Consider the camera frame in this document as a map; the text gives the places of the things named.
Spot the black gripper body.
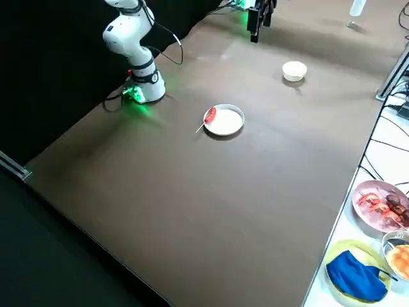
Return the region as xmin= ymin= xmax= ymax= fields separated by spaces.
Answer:
xmin=246 ymin=0 xmax=277 ymax=33

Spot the small white bowl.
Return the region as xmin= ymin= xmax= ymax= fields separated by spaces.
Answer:
xmin=281 ymin=61 xmax=308 ymax=83

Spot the clear glass bowl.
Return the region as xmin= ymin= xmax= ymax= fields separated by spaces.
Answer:
xmin=381 ymin=229 xmax=409 ymax=281

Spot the red sausage on skewer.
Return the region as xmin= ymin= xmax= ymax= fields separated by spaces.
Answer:
xmin=195 ymin=107 xmax=218 ymax=133

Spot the white round plate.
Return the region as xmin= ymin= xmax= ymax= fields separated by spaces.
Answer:
xmin=203 ymin=103 xmax=245 ymax=137

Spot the red shrimp skewer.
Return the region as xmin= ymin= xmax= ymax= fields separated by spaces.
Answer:
xmin=357 ymin=190 xmax=402 ymax=224

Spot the pink plate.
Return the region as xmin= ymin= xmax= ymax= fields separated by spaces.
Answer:
xmin=351 ymin=179 xmax=409 ymax=233

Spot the dark meatball skewer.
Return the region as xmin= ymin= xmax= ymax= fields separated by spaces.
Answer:
xmin=385 ymin=194 xmax=409 ymax=221

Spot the yellow plate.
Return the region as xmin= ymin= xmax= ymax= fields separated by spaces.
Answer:
xmin=324 ymin=239 xmax=393 ymax=305

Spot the blue cloth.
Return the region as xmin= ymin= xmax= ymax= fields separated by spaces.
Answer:
xmin=325 ymin=250 xmax=399 ymax=303

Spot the orange bread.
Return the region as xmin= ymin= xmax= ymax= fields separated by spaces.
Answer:
xmin=386 ymin=244 xmax=409 ymax=276

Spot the black cable with inline connector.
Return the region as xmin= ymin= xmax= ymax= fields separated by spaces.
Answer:
xmin=139 ymin=0 xmax=185 ymax=67

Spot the aluminium profile post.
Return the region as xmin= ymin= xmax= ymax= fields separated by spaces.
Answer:
xmin=375 ymin=41 xmax=409 ymax=102

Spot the black foot cable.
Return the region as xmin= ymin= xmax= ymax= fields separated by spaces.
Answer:
xmin=102 ymin=89 xmax=128 ymax=113

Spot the aluminium profile rail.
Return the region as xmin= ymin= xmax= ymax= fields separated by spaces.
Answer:
xmin=0 ymin=149 xmax=33 ymax=182

